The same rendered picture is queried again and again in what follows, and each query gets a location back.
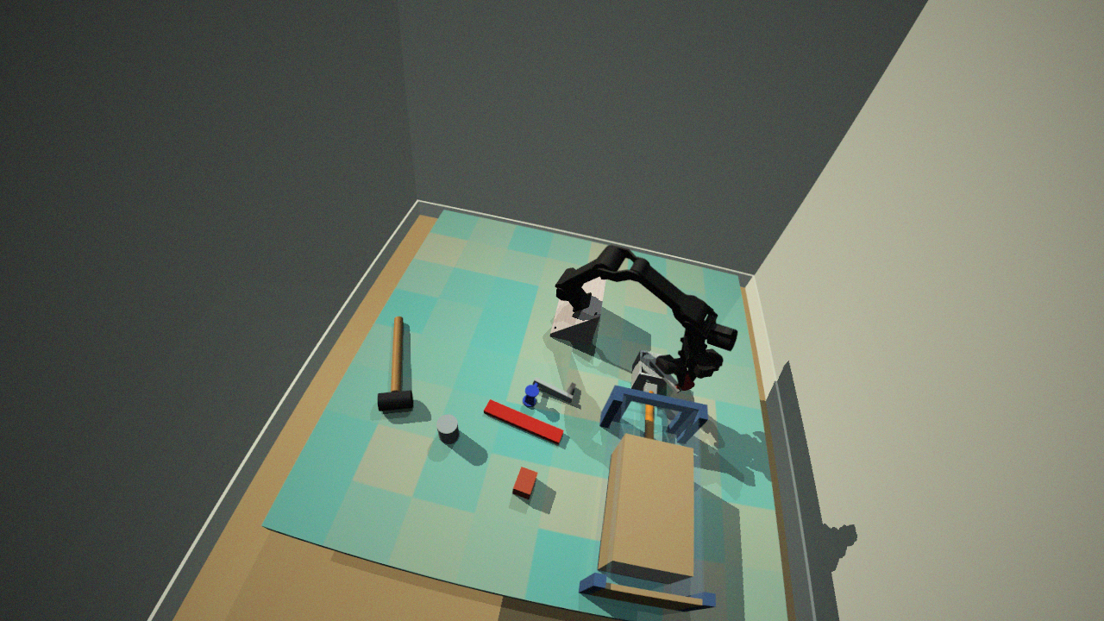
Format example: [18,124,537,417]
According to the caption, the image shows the dark grey cylinder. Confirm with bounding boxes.
[436,415,459,444]

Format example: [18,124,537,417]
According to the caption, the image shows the black-headed mallet with wooden handle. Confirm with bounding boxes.
[378,317,413,411]

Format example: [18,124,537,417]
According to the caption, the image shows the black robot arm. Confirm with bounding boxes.
[555,245,737,379]

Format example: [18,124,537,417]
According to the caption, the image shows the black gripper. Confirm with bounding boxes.
[656,337,723,388]

